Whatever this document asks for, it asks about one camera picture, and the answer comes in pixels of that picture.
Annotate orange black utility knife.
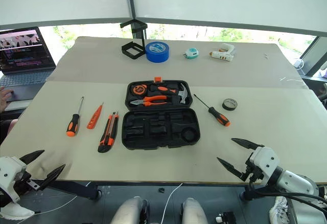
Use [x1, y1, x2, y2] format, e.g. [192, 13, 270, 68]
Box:
[97, 111, 120, 154]

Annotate silver left robot leg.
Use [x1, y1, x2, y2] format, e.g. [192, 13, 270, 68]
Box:
[109, 196, 150, 224]

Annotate black white floor device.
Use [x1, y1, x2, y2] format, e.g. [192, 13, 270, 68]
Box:
[215, 211, 237, 224]

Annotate claw hammer orange black handle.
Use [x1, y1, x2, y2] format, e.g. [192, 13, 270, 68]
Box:
[150, 81, 192, 105]

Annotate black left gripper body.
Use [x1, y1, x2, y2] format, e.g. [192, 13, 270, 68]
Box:
[13, 170, 42, 192]

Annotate white sneaker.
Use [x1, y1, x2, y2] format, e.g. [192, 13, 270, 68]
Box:
[0, 200, 35, 221]
[268, 195, 290, 224]

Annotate black metal stand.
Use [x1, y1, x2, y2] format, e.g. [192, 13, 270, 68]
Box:
[120, 19, 149, 60]

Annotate black shaft screwdriver orange handle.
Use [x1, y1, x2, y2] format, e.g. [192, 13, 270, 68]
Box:
[193, 94, 231, 128]

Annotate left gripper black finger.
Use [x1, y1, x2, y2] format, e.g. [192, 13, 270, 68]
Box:
[18, 149, 45, 165]
[39, 163, 67, 190]

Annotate orange voltage tester pen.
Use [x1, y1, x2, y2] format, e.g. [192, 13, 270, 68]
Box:
[86, 102, 105, 130]

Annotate black tool case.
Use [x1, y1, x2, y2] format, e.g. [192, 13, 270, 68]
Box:
[121, 76, 201, 151]

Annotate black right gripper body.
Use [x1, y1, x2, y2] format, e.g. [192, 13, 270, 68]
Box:
[245, 157, 264, 183]

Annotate orange handled pliers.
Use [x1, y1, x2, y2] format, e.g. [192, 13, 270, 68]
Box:
[129, 95, 173, 108]

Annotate person's dark trouser leg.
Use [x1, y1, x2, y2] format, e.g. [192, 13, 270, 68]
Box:
[0, 118, 19, 144]

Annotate white glue gun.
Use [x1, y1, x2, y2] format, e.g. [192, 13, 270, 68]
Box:
[208, 43, 237, 62]

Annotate small teal tape measure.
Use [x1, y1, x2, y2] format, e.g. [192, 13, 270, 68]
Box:
[183, 48, 200, 60]

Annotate silver right robot leg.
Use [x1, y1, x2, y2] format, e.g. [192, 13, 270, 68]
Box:
[179, 197, 209, 224]

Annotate thick white floor cable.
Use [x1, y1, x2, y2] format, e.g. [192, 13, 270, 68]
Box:
[161, 183, 184, 224]

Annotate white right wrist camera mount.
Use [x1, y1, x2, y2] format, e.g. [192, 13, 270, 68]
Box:
[248, 146, 281, 182]

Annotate grey laptop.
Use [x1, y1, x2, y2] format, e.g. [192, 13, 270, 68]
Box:
[0, 27, 57, 102]

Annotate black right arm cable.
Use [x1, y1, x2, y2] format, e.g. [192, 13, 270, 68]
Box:
[248, 180, 327, 207]

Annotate dark table frame bar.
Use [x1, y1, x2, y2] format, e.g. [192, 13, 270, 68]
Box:
[32, 178, 101, 200]

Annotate thin white floor cable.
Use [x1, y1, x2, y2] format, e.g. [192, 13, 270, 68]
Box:
[25, 181, 92, 216]

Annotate blue tape roll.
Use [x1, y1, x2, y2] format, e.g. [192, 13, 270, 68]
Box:
[145, 41, 170, 63]

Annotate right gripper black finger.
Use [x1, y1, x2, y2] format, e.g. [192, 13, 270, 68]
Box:
[230, 138, 265, 151]
[216, 156, 247, 181]

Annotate orange black tape measure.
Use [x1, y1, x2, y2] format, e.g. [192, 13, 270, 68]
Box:
[131, 83, 148, 97]

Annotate silver robot leg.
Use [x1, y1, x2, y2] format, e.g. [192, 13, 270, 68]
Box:
[179, 197, 209, 224]
[109, 196, 150, 224]

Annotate black electrical tape roll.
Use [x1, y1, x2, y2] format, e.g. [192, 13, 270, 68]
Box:
[221, 98, 239, 111]

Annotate person's bare hand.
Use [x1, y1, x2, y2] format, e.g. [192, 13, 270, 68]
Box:
[0, 86, 15, 113]

